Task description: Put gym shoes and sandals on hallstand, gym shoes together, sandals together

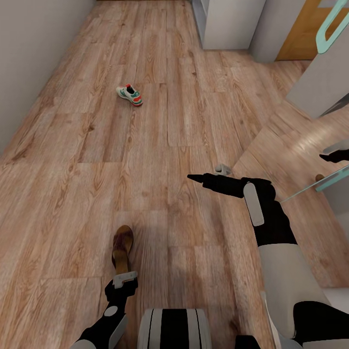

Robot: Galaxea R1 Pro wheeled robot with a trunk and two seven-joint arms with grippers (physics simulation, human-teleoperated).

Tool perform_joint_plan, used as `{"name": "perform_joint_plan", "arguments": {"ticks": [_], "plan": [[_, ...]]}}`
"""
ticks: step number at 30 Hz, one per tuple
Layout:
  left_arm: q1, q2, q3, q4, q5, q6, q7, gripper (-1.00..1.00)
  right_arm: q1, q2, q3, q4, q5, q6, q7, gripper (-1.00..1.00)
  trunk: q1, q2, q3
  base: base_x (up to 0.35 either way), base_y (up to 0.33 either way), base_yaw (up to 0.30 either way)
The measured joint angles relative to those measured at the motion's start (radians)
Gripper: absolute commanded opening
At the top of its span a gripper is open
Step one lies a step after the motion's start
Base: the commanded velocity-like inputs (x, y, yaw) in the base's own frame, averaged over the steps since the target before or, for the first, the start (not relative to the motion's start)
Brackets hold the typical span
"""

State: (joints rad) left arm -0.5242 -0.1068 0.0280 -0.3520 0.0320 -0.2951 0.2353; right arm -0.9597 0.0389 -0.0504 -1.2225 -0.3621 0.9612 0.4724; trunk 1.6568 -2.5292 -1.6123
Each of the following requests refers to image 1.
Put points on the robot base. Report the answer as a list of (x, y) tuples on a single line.
[(246, 342)]

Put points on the gym shoe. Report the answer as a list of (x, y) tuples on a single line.
[(129, 93)]

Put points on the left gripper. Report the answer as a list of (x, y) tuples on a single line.
[(127, 290)]

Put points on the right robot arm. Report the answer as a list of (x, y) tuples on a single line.
[(296, 304)]

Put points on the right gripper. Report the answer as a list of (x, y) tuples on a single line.
[(216, 183)]

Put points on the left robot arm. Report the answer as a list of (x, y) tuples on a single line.
[(108, 330)]

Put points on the sandal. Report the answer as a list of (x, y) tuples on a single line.
[(122, 243)]

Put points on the door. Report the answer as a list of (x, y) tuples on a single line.
[(300, 43)]

